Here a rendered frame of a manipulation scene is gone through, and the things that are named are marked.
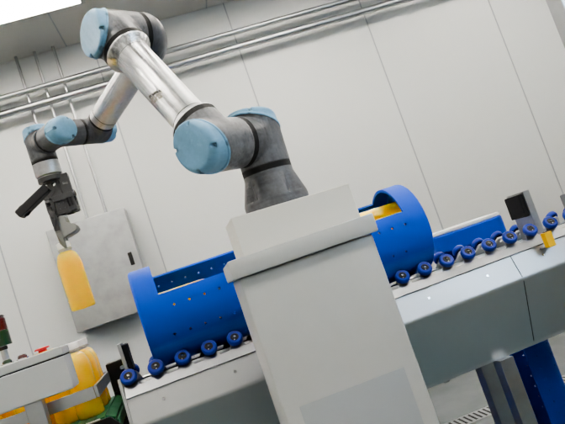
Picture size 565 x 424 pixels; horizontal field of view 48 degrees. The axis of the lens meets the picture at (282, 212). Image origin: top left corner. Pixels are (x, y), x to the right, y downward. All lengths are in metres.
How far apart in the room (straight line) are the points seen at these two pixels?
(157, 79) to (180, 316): 0.65
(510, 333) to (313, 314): 0.91
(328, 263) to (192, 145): 0.37
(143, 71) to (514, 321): 1.31
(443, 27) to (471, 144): 1.08
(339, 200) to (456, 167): 4.38
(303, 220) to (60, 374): 0.66
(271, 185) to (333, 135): 4.08
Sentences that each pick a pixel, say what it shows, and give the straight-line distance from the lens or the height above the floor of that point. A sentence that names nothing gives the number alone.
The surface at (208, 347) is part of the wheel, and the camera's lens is 1.80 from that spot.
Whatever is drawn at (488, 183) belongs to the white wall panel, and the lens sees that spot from 5.82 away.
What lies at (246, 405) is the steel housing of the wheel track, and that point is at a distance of 1.81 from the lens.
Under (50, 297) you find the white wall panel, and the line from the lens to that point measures 5.34.
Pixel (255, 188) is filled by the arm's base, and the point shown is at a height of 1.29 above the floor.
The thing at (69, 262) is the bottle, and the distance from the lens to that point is 1.91.
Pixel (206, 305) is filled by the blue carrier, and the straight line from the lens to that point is 1.76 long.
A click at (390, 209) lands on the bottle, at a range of 2.03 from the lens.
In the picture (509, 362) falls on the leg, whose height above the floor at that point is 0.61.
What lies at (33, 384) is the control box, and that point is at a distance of 1.59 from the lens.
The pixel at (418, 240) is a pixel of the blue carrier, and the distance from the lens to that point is 1.92.
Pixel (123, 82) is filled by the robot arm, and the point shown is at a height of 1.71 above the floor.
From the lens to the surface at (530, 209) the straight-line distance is 2.21.
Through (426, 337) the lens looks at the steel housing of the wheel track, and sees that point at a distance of 1.94.
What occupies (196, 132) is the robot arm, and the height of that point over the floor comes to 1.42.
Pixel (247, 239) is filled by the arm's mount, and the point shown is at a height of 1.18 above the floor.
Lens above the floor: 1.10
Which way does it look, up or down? 5 degrees up
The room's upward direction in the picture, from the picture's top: 19 degrees counter-clockwise
